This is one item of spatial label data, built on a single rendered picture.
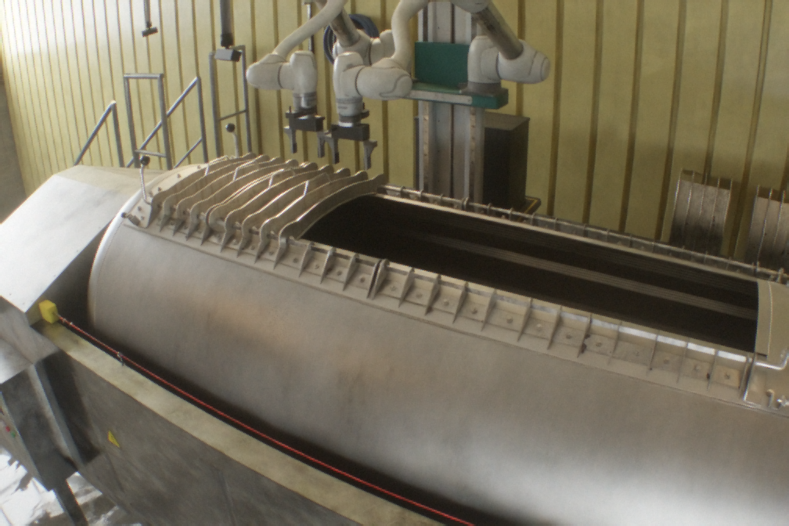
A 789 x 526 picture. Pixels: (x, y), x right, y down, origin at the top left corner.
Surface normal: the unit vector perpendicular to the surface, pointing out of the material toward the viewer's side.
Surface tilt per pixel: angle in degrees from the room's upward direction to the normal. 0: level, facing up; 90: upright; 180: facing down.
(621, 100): 90
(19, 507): 0
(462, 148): 90
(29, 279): 21
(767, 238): 76
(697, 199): 67
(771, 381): 28
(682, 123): 90
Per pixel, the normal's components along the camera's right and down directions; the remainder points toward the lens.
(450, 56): -0.48, 0.39
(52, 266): -0.18, -0.70
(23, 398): 0.86, 0.21
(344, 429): -0.48, 0.05
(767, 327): -0.08, -0.83
